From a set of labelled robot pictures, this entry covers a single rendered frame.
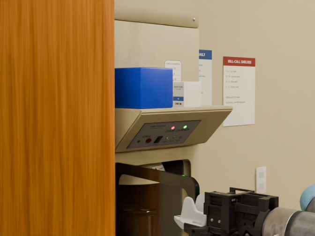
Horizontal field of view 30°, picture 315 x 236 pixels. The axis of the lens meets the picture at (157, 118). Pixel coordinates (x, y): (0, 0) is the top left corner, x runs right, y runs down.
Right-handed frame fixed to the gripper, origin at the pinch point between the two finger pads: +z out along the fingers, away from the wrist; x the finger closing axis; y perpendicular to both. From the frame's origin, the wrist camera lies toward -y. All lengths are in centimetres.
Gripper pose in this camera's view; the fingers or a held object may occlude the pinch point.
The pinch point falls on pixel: (180, 222)
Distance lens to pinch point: 109.0
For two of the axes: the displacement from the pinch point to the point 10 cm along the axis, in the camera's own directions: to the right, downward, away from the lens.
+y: 0.0, -10.0, -0.5
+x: -7.1, 0.4, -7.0
